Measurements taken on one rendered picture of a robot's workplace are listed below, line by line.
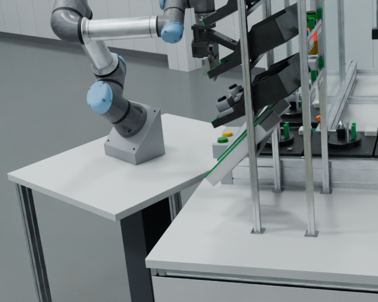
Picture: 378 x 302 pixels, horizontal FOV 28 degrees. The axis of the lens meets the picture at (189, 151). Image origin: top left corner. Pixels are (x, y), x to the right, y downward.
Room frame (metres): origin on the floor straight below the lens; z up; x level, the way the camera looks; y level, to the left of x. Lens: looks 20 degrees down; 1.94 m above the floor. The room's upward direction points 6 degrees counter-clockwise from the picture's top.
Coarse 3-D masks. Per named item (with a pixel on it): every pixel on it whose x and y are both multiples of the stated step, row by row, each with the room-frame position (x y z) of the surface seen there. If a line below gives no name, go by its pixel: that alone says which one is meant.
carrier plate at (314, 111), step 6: (312, 108) 3.00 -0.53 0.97; (318, 108) 2.99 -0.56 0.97; (312, 114) 2.92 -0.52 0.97; (318, 114) 2.91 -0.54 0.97; (282, 120) 2.88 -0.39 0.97; (288, 120) 2.87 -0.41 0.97; (294, 120) 2.87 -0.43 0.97; (300, 120) 2.86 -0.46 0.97; (312, 120) 2.84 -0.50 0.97; (282, 126) 2.86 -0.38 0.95; (294, 126) 2.85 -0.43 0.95; (300, 126) 2.84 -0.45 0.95; (312, 126) 2.82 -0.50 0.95
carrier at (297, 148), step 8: (280, 128) 2.59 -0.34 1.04; (288, 128) 2.64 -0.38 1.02; (280, 136) 2.59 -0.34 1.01; (288, 136) 2.64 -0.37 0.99; (296, 136) 2.68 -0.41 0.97; (280, 144) 2.58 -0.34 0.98; (288, 144) 2.59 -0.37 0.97; (296, 144) 2.59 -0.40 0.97; (264, 152) 2.55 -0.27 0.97; (280, 152) 2.53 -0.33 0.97; (288, 152) 2.52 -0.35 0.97; (296, 152) 2.51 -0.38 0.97
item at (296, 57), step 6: (294, 54) 2.38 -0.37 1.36; (282, 60) 2.40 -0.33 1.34; (288, 60) 2.27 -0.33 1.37; (294, 60) 2.30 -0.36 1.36; (270, 66) 2.42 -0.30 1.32; (276, 66) 2.28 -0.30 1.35; (282, 66) 2.27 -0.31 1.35; (264, 72) 2.30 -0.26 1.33; (270, 72) 2.29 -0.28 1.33; (300, 72) 2.29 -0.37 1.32; (258, 78) 2.31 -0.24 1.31; (252, 84) 2.32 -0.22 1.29
